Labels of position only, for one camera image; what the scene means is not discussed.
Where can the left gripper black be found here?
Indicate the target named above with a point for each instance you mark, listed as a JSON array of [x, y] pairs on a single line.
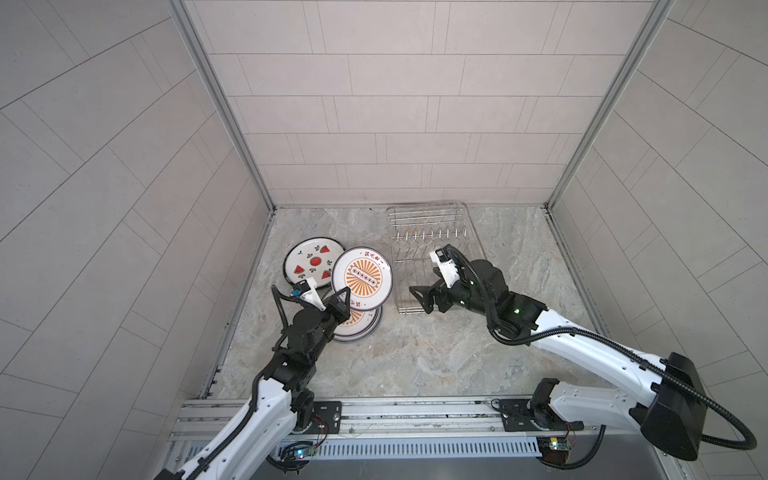
[[330, 309]]

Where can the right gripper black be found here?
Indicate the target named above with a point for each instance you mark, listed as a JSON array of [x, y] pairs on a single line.
[[442, 294]]

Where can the white plate orange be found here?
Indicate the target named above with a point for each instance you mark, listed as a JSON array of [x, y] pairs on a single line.
[[367, 274]]

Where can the white blue-rim watermelon plate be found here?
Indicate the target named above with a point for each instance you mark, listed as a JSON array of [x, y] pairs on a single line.
[[312, 258]]

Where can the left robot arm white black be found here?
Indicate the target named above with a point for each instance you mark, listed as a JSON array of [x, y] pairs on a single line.
[[280, 401]]

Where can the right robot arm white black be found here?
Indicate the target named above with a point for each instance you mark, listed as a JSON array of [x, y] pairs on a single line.
[[641, 396]]

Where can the left circuit board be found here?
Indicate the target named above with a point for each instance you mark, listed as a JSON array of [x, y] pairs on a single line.
[[298, 452]]

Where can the circuit board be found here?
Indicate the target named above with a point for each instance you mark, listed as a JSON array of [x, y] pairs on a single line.
[[298, 452], [554, 450]]

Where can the right circuit board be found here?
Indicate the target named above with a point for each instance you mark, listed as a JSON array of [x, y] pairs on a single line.
[[554, 450]]

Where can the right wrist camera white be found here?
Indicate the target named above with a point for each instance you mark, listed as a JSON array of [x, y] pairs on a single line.
[[444, 259]]

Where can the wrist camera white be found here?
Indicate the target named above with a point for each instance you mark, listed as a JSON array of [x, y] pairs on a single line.
[[444, 259], [305, 293]]

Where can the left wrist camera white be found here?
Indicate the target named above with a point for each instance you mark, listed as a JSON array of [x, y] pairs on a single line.
[[305, 293]]

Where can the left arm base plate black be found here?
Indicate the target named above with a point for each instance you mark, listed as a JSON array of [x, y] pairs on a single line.
[[325, 418]]

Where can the aluminium mounting rail frame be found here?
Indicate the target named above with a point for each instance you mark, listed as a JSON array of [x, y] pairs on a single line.
[[394, 428]]

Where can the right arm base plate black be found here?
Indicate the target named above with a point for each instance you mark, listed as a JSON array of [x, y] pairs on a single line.
[[519, 415]]

